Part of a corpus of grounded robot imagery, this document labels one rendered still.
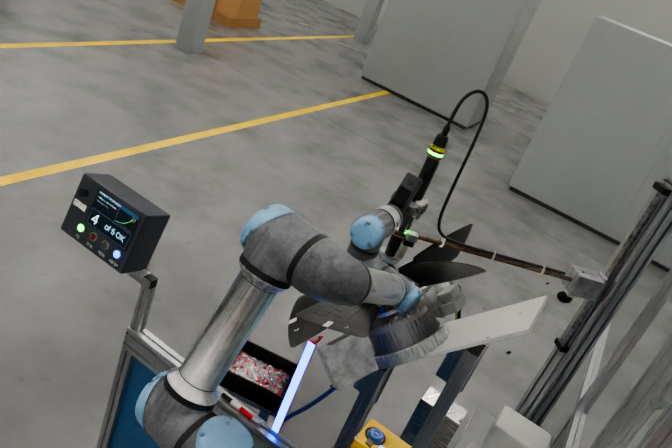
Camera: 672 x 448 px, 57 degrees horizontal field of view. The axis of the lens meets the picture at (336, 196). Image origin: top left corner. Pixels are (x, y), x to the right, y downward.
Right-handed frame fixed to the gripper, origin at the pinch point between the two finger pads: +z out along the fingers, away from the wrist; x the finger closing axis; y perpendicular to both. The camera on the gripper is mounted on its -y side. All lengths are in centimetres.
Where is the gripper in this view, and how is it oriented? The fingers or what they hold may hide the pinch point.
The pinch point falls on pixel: (419, 195)
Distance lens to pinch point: 179.0
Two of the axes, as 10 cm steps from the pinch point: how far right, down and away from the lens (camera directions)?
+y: -3.4, 8.5, 4.1
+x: 8.1, 4.8, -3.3
